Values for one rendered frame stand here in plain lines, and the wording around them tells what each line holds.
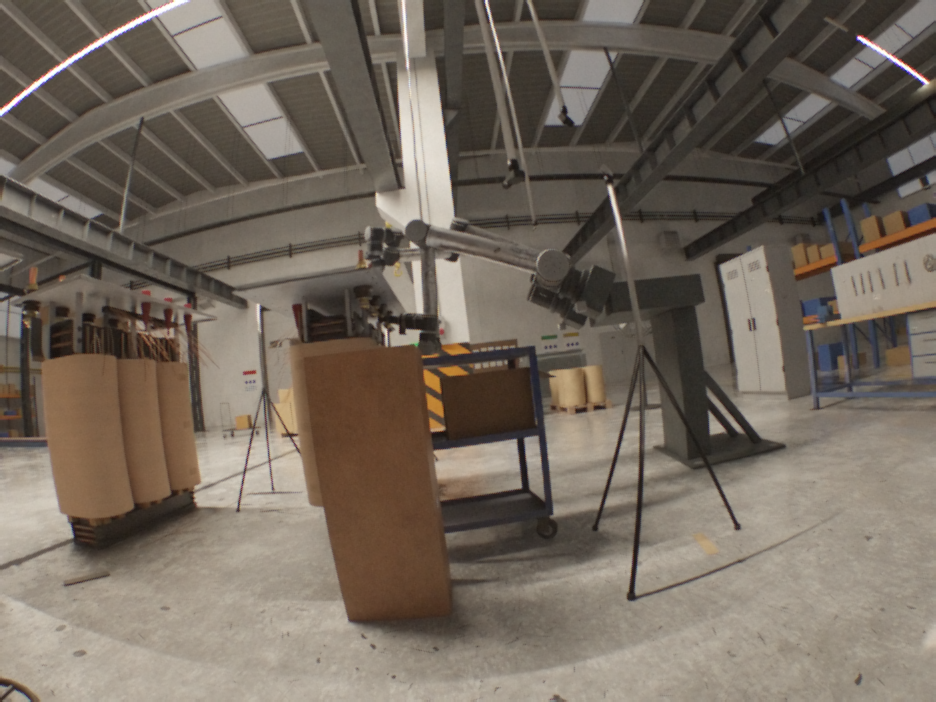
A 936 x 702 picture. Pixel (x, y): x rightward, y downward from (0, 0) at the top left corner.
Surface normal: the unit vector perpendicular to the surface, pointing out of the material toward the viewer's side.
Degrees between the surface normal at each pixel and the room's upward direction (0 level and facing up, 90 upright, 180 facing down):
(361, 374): 90
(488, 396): 90
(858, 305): 90
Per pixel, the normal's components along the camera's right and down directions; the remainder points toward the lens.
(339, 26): 0.12, 0.99
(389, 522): 0.04, -0.07
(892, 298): -0.99, 0.11
